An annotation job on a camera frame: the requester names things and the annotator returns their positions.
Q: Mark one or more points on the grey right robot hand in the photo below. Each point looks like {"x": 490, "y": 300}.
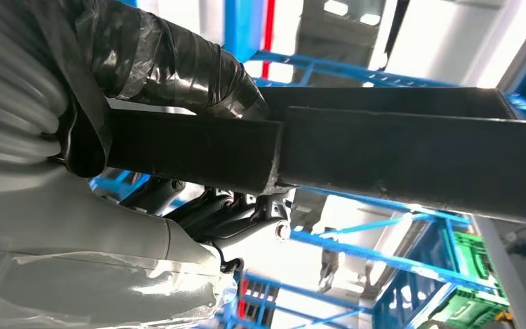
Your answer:
{"x": 86, "y": 254}

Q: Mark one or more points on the blue metal shelf rack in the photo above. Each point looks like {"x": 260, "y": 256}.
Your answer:
{"x": 381, "y": 259}

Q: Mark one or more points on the red barrier belt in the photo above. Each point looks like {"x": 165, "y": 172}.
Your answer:
{"x": 268, "y": 36}

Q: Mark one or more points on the blue wheeled cart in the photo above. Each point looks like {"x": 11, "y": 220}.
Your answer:
{"x": 426, "y": 245}

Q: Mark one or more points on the green plastic crate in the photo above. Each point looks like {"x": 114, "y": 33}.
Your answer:
{"x": 467, "y": 311}
{"x": 474, "y": 259}

